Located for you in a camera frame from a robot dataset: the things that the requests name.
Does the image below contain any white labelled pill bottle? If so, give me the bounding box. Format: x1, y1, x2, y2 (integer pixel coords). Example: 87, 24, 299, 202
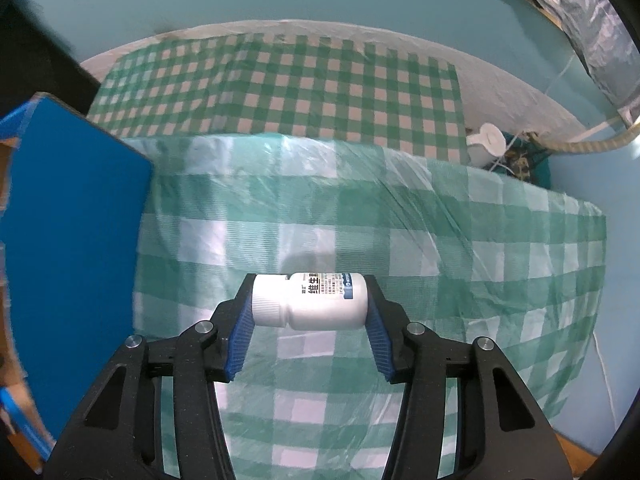
251, 271, 370, 332

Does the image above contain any white cable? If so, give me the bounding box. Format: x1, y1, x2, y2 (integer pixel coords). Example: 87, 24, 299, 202
592, 327, 623, 421

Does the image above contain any beige hose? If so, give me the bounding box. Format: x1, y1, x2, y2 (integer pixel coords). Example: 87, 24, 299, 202
545, 120, 640, 156

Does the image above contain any green checkered cloth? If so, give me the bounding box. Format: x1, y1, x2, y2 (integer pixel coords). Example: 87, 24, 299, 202
87, 32, 468, 166

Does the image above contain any teal mesh bundle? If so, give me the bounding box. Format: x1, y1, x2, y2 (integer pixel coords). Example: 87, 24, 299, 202
500, 130, 553, 191

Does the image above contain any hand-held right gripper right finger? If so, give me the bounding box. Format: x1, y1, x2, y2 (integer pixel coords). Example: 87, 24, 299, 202
362, 275, 573, 480

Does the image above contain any green checkered plastic tablecloth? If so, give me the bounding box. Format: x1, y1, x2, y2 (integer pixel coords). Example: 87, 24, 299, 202
132, 132, 608, 480

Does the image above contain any blue-edged cardboard box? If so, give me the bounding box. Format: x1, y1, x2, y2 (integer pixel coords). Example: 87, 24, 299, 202
0, 92, 153, 480

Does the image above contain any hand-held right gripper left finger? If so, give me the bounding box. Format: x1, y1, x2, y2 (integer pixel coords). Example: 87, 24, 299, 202
45, 274, 257, 480

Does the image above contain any silver plastic tarp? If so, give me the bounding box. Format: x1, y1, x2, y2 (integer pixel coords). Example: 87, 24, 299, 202
500, 0, 640, 111

